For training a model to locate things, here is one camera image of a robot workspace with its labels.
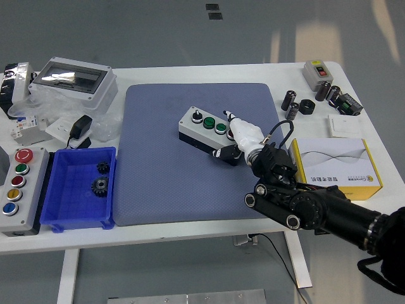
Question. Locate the grey four-button control box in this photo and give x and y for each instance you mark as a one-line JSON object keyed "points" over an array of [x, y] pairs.
{"points": [[196, 130]]}

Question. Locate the black hex nut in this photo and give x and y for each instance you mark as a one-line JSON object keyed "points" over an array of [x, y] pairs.
{"points": [[307, 107]]}

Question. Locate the white wall switch plate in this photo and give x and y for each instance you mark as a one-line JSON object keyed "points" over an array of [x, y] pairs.
{"points": [[345, 126]]}

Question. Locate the dark floor plate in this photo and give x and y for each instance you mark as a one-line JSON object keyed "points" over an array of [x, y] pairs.
{"points": [[212, 7], [215, 16]]}

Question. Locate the clear plastic bag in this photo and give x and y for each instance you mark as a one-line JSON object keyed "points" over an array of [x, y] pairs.
{"points": [[60, 106]]}

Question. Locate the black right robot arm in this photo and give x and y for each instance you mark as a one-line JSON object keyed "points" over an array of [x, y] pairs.
{"points": [[316, 206]]}

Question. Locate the blue plastic bin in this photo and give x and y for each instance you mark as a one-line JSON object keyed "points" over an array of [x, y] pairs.
{"points": [[69, 202]]}

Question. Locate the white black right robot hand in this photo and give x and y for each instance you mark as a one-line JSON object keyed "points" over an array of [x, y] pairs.
{"points": [[245, 133]]}

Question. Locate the blue-grey mat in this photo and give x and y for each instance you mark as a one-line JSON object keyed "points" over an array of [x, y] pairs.
{"points": [[158, 177]]}

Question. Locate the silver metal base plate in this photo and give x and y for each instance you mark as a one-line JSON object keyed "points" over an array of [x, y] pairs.
{"points": [[190, 297]]}

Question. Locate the black power adapter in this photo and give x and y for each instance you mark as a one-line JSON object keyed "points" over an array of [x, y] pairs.
{"points": [[80, 126]]}

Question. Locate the yellow white cardboard box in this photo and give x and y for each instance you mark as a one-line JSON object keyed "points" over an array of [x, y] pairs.
{"points": [[332, 158]]}

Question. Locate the grey metal plate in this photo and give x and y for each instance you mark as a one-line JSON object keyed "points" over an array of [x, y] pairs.
{"points": [[31, 137]]}

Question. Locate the grey distribution box clear lid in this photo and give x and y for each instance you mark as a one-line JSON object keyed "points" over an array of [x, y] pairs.
{"points": [[95, 95]]}

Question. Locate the grey two-button switch box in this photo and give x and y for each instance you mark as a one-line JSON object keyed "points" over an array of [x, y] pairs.
{"points": [[311, 76]]}

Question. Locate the grey bracket under table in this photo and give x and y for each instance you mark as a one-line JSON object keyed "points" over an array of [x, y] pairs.
{"points": [[245, 240]]}

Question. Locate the white black wrapped device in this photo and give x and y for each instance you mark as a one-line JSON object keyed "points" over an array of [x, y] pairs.
{"points": [[20, 82]]}

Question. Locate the black module green terminals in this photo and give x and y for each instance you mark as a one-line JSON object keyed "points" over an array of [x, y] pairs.
{"points": [[349, 106]]}

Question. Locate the small black gear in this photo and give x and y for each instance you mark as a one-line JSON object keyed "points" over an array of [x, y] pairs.
{"points": [[103, 167]]}

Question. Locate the white circuit breaker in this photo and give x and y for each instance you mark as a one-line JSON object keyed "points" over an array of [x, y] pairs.
{"points": [[27, 122]]}

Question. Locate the white wall socket plate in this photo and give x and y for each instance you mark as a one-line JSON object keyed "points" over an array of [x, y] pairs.
{"points": [[58, 128]]}

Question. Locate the large black gear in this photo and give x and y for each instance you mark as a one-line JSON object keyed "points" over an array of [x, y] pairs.
{"points": [[100, 187]]}

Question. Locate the grey five-button control box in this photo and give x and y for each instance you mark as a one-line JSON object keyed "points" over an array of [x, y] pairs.
{"points": [[31, 190]]}

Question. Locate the white table leg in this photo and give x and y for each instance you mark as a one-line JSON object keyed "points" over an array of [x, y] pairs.
{"points": [[68, 275], [299, 259]]}

